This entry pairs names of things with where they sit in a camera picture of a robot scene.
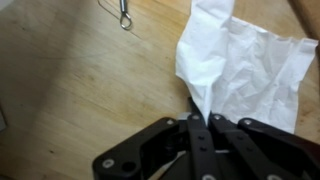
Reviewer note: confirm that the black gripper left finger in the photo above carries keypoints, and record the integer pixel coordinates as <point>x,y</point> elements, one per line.
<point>140,156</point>

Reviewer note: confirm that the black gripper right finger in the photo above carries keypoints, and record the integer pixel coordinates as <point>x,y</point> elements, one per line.
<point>266,150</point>

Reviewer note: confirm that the white paper tissue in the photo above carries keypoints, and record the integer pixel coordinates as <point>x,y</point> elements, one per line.
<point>243,66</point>

